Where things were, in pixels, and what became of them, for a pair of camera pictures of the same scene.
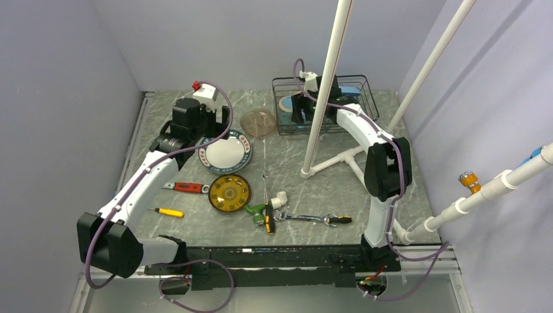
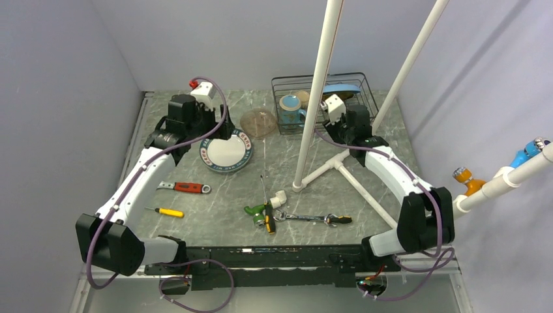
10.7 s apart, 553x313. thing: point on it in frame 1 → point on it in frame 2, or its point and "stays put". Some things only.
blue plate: (349, 90) stays put
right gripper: (300, 102) → (332, 129)
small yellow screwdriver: (169, 212) stays put
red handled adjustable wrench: (188, 187) stays put
